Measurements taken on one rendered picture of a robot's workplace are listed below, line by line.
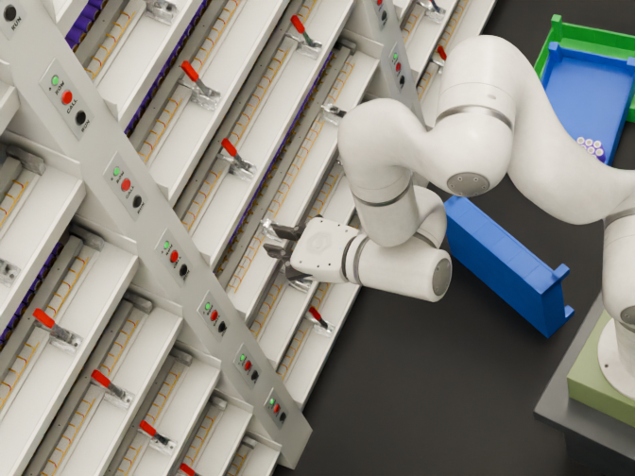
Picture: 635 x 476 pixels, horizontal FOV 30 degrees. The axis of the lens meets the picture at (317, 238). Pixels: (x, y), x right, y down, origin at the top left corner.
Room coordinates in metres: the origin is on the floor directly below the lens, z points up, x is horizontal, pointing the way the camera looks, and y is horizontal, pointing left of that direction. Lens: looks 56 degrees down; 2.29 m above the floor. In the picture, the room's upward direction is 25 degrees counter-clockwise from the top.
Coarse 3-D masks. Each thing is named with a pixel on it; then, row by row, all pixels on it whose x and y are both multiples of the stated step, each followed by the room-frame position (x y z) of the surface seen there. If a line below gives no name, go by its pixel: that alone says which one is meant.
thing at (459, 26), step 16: (464, 0) 1.88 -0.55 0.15; (480, 0) 1.87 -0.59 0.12; (464, 16) 1.84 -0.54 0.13; (480, 16) 1.83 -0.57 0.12; (448, 32) 1.81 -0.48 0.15; (464, 32) 1.80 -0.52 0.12; (448, 48) 1.77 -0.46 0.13; (432, 64) 1.75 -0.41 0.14; (432, 80) 1.70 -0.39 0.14; (432, 96) 1.67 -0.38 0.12; (432, 112) 1.63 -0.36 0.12; (432, 128) 1.56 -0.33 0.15
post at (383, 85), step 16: (368, 0) 1.52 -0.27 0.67; (352, 16) 1.53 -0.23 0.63; (368, 16) 1.51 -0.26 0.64; (368, 32) 1.52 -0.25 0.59; (384, 32) 1.53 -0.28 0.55; (400, 32) 1.57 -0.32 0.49; (384, 48) 1.52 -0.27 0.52; (400, 48) 1.56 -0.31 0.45; (384, 64) 1.51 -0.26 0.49; (384, 80) 1.51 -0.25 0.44; (384, 96) 1.52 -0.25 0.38; (400, 96) 1.53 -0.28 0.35; (416, 96) 1.57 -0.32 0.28; (416, 112) 1.56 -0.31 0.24; (416, 176) 1.51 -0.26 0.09
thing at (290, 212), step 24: (336, 48) 1.55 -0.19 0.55; (360, 48) 1.53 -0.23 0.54; (360, 72) 1.49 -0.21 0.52; (312, 96) 1.47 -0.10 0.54; (360, 96) 1.44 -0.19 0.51; (288, 144) 1.39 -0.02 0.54; (336, 144) 1.37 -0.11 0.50; (312, 168) 1.33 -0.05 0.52; (264, 192) 1.31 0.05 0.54; (288, 192) 1.30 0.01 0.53; (312, 192) 1.29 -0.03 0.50; (288, 216) 1.25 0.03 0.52; (264, 240) 1.22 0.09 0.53; (288, 240) 1.22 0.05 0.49; (216, 264) 1.20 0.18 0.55; (264, 264) 1.18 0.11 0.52; (240, 288) 1.15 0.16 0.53; (264, 288) 1.15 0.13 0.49; (240, 312) 1.08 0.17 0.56
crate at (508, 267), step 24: (456, 216) 1.30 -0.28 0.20; (480, 216) 1.28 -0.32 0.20; (456, 240) 1.30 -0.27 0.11; (480, 240) 1.22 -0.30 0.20; (504, 240) 1.20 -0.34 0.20; (480, 264) 1.24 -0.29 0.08; (504, 264) 1.15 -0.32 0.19; (528, 264) 1.13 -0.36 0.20; (504, 288) 1.17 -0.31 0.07; (528, 288) 1.09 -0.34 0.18; (552, 288) 1.06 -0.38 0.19; (528, 312) 1.10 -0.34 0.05; (552, 312) 1.06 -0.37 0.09
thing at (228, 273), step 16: (336, 64) 1.50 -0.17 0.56; (320, 96) 1.45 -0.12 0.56; (336, 96) 1.45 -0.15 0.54; (304, 128) 1.39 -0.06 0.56; (320, 128) 1.39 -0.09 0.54; (288, 160) 1.34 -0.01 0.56; (304, 160) 1.34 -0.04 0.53; (272, 192) 1.29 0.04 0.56; (256, 208) 1.27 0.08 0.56; (256, 224) 1.24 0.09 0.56; (240, 240) 1.22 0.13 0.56; (240, 256) 1.19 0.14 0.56; (224, 272) 1.17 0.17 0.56; (224, 288) 1.14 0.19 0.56
